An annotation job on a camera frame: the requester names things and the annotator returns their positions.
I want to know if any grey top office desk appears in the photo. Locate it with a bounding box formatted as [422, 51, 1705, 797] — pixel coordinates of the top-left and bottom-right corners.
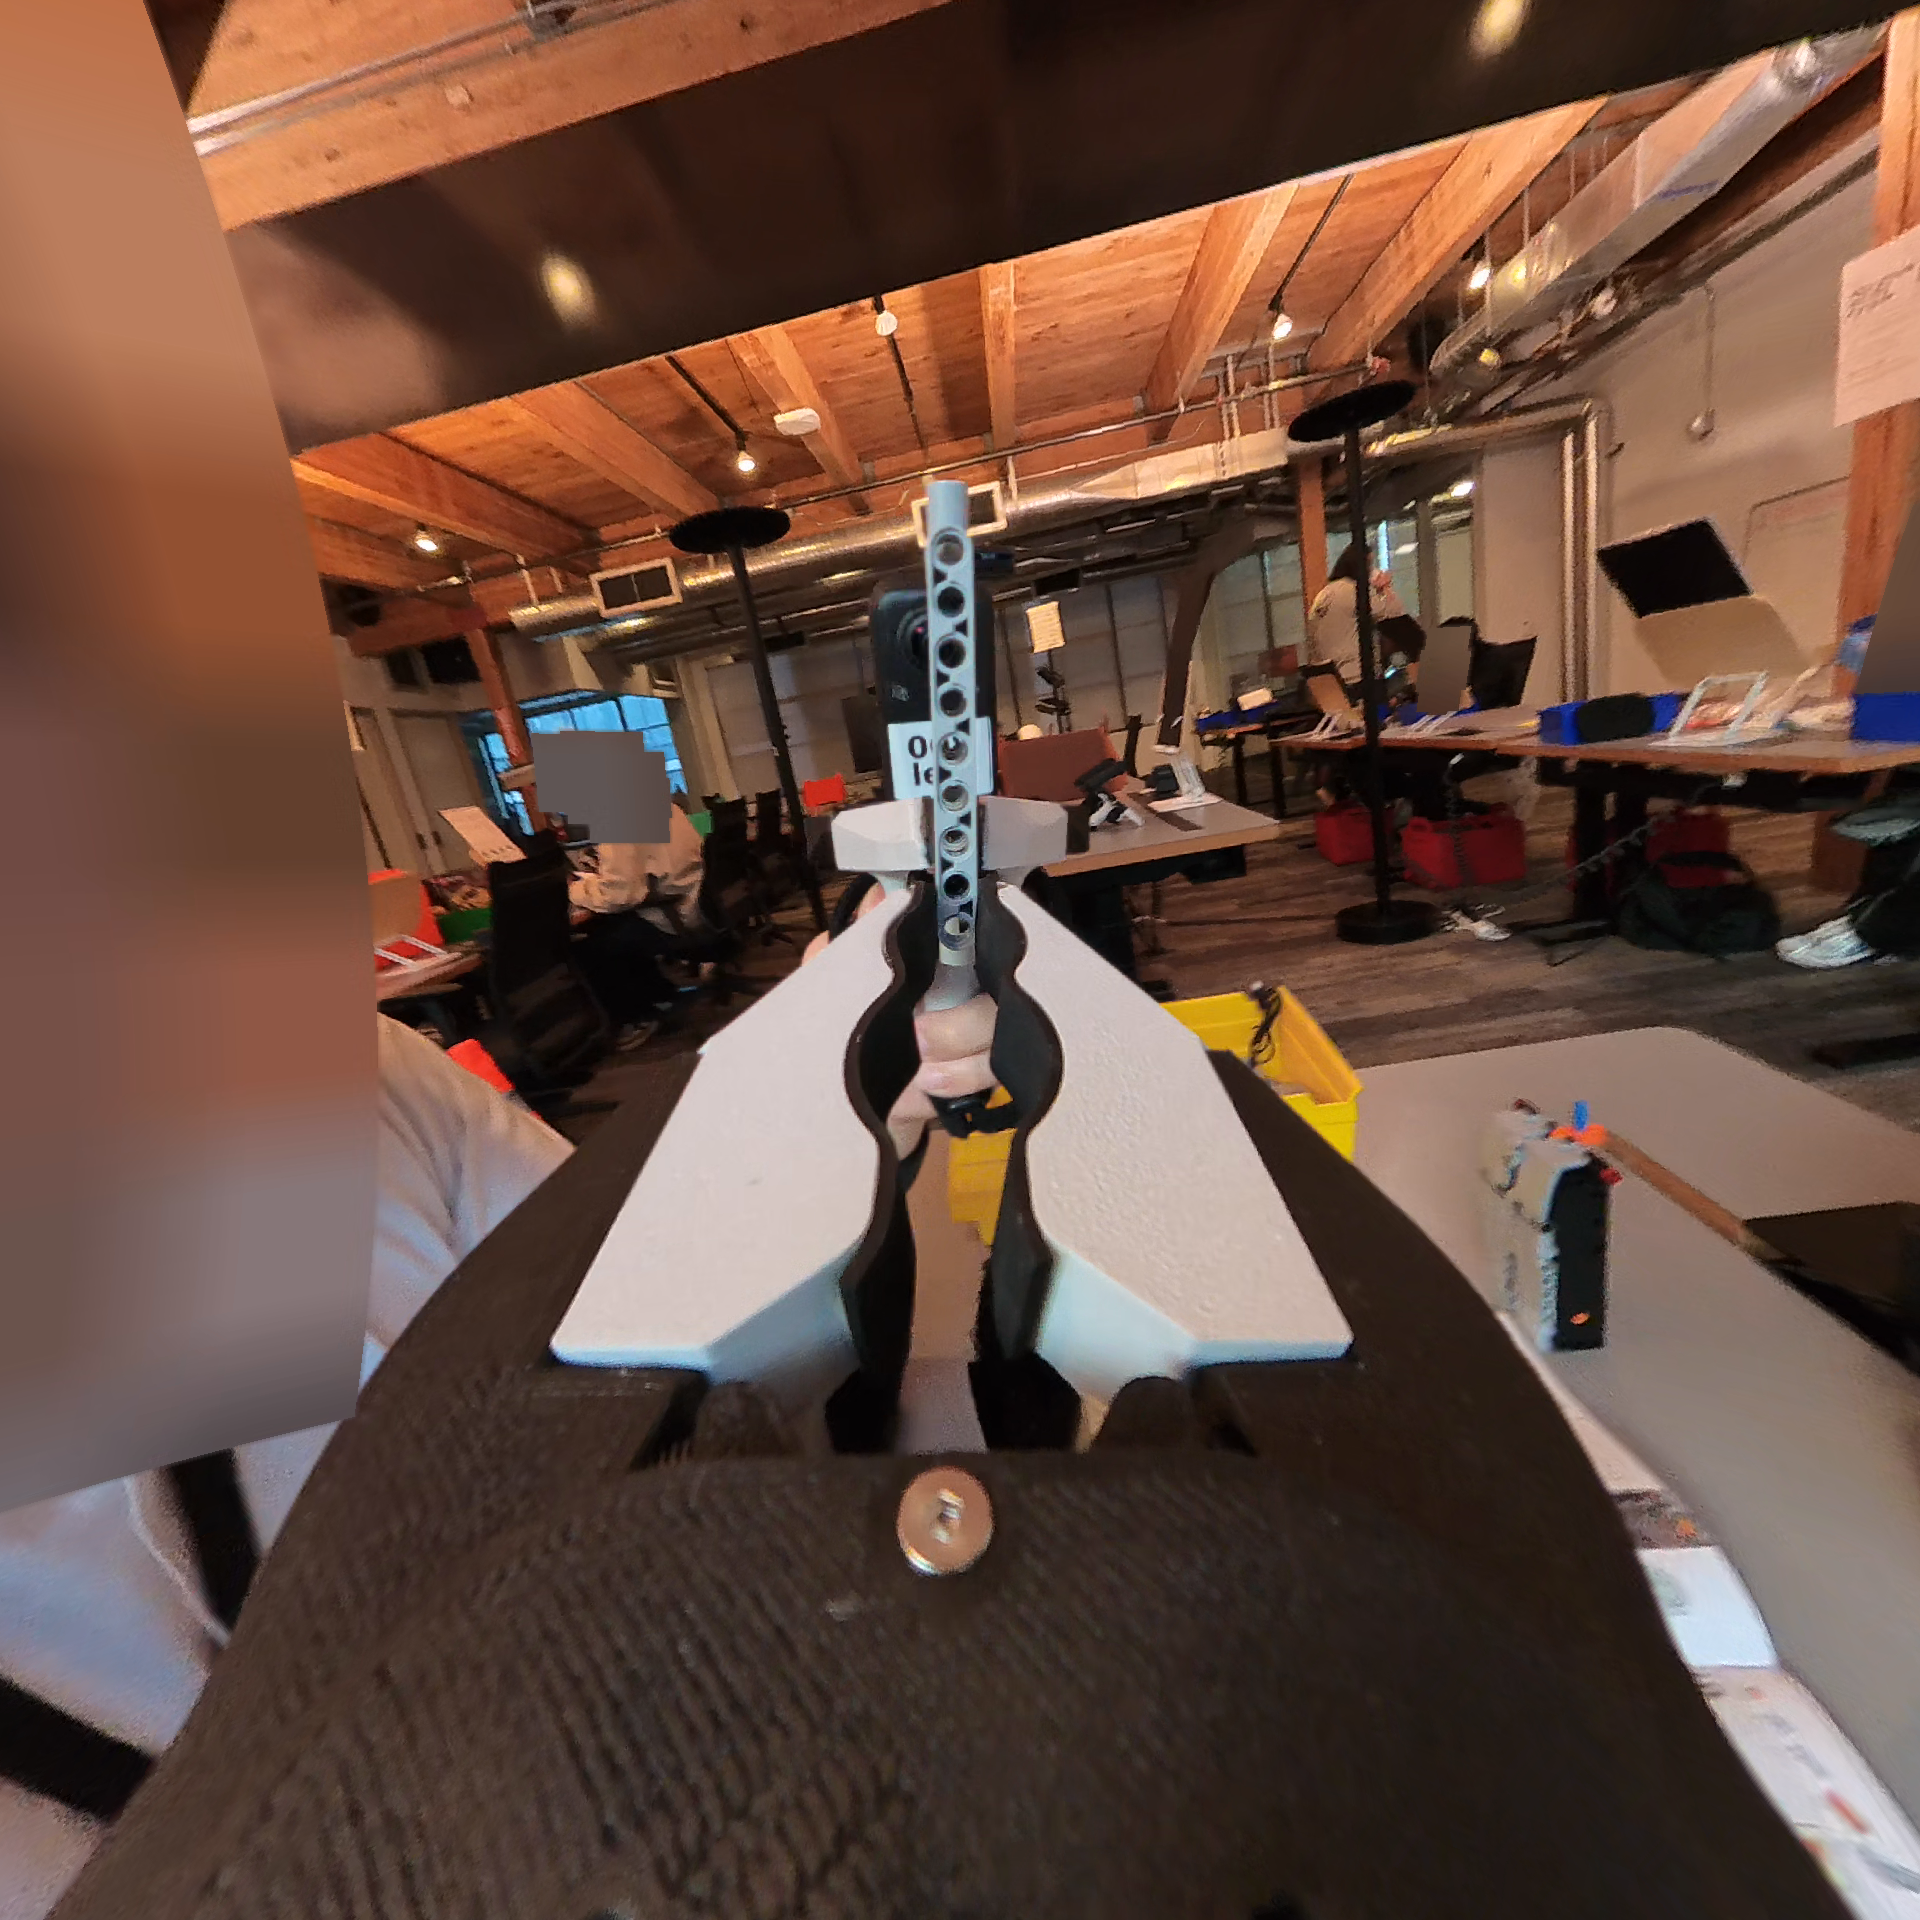
[1073, 795, 1281, 962]

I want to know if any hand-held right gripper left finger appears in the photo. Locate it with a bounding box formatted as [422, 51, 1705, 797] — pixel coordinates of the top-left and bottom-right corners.
[550, 895, 916, 1452]

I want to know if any black floor lamp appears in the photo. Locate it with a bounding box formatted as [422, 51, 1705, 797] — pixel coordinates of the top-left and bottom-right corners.
[1290, 379, 1444, 943]
[670, 507, 834, 932]

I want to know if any brown panel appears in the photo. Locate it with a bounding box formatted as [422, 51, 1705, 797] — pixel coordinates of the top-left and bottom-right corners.
[1002, 726, 1119, 804]

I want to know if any open instruction booklet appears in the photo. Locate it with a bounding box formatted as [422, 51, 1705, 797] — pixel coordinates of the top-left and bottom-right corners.
[1620, 1486, 1920, 1920]

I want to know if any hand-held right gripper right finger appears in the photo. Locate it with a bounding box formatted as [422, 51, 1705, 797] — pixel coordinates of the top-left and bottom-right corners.
[979, 892, 1353, 1452]

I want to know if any yellow plastic bin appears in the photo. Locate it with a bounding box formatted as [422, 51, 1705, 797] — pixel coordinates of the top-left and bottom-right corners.
[943, 988, 1365, 1247]

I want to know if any light grey perforated building beam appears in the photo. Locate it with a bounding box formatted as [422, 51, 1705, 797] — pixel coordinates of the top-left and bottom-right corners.
[919, 479, 1003, 975]

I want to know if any black office chair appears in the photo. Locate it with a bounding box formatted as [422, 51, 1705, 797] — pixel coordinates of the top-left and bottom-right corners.
[482, 855, 609, 1114]

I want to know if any white black robot module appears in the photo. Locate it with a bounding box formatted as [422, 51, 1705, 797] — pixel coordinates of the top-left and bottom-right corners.
[1477, 1101, 1626, 1356]

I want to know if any long wooden desk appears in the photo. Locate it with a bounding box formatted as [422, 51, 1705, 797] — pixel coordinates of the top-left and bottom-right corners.
[1201, 719, 1920, 903]

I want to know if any person's left hand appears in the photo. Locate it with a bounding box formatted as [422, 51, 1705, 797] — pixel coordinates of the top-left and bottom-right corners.
[887, 997, 1003, 1162]

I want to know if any white paper notice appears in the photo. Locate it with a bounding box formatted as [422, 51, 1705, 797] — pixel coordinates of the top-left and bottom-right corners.
[1834, 223, 1920, 430]

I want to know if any black backpack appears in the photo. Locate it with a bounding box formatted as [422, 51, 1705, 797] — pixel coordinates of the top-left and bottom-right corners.
[1615, 853, 1786, 959]

